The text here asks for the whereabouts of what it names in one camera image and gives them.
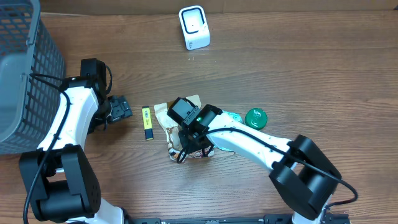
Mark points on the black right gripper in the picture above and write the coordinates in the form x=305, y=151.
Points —
x=192, y=147

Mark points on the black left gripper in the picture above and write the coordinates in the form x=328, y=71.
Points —
x=123, y=109

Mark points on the brown white snack pouch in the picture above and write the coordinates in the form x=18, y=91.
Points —
x=171, y=129

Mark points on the yellow glue stick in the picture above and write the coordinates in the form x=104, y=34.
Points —
x=147, y=121

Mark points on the teal wet wipes packet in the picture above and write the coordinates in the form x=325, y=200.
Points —
x=235, y=117

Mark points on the green lid jar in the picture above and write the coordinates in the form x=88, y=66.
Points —
x=256, y=118

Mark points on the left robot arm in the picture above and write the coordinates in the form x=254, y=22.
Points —
x=60, y=182

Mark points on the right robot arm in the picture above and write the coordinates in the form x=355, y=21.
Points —
x=303, y=176

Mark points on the white barcode scanner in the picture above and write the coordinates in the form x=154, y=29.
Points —
x=194, y=26

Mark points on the grey plastic mesh basket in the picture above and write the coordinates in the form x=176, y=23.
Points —
x=28, y=106

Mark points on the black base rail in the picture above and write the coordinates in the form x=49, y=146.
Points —
x=266, y=219

